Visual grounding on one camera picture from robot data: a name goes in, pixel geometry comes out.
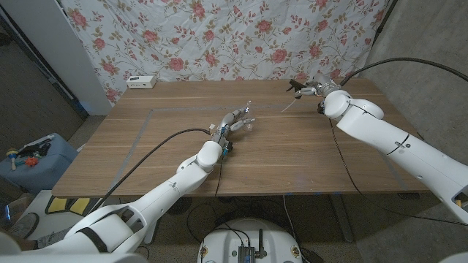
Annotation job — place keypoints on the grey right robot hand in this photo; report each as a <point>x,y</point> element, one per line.
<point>325,85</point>

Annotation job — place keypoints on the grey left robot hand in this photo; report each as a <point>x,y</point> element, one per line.
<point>225,124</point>

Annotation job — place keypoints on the clear plastic dispenser bottle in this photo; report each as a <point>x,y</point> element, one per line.
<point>249,126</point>

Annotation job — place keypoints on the black pump head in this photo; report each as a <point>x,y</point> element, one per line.
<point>296,85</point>

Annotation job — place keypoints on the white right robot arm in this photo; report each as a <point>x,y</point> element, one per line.
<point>387,139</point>

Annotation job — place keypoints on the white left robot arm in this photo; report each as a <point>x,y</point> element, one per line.
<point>164,190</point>

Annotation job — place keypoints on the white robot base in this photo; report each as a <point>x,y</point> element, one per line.
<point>226,241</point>

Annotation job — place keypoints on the floral backdrop cloth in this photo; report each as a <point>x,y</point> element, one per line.
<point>226,36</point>

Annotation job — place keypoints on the black backdrop pole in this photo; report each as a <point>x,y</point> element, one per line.
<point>384,18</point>

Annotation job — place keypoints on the black round object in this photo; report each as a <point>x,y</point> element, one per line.
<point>179,205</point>

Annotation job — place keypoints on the white power strip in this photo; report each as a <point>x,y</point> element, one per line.
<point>140,82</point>

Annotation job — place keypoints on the black antenna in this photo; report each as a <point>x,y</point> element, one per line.
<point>261,243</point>

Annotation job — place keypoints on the grey computer box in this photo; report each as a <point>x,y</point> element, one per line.
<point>246,254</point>

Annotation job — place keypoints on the grey table leg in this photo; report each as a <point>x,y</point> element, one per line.
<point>342,219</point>

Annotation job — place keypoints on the white table leg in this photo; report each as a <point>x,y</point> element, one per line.
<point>150,237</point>

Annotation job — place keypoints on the blue storage box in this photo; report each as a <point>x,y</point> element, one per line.
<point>47,171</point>

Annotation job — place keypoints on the white flat stick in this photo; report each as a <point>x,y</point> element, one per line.
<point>40,140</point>

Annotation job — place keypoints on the black toy pieces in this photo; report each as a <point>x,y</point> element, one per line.
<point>40,149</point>

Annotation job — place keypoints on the white mat with yellow print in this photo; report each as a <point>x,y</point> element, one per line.
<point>55,223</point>

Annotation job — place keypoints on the orange toy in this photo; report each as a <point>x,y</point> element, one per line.
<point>31,161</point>

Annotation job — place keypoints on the wooden toy mallet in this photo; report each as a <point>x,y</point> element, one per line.
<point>12,153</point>

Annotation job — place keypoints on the grey sneaker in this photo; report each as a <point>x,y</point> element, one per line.
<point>25,224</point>

